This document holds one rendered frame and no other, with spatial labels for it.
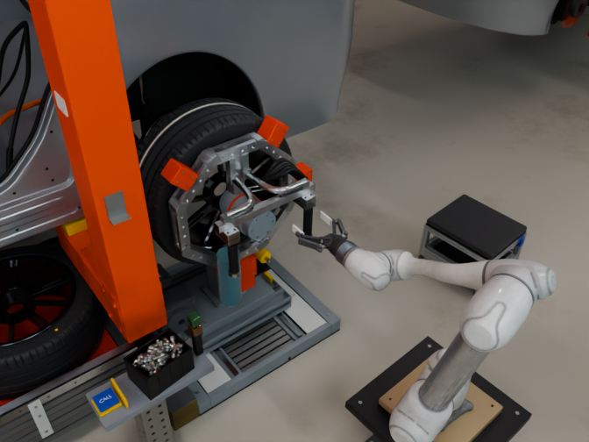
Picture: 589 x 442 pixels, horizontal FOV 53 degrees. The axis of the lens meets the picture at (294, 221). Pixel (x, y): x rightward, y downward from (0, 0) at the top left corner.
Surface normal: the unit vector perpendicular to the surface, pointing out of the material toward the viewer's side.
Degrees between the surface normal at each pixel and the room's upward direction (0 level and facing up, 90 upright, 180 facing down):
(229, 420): 0
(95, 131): 90
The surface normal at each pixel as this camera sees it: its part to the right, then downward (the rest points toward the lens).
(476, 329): -0.61, 0.42
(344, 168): 0.02, -0.78
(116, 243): 0.61, 0.50
